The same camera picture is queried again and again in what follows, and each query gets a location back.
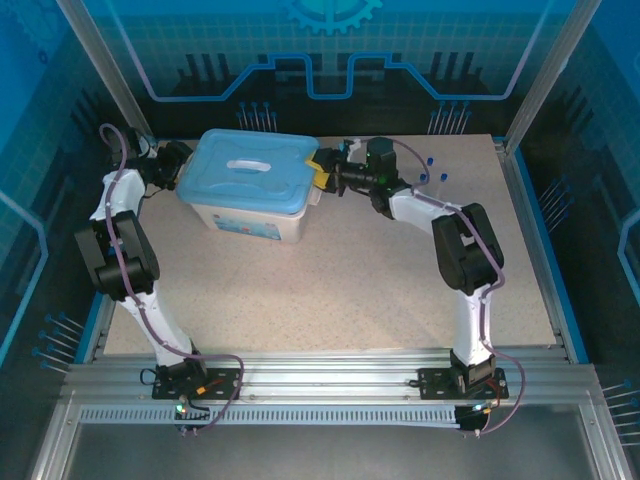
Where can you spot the aluminium frame post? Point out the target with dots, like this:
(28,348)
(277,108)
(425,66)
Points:
(110,75)
(550,75)

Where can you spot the white plastic storage bin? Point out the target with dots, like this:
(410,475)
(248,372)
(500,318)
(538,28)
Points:
(250,220)

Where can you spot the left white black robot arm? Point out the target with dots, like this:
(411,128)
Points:
(160,325)

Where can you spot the aluminium side rail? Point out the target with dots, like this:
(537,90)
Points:
(515,190)

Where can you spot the black controller board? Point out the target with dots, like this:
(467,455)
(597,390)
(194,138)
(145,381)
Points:
(470,422)
(186,419)

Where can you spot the clear test tube rack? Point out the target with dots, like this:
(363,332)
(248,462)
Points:
(440,189)

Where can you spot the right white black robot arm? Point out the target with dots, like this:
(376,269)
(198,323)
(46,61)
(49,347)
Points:
(472,325)

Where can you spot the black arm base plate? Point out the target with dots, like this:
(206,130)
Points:
(227,380)
(432,382)

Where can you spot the blue plastic bin lid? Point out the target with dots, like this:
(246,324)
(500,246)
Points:
(225,185)

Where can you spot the aluminium front frame rail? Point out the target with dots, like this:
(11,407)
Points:
(325,372)

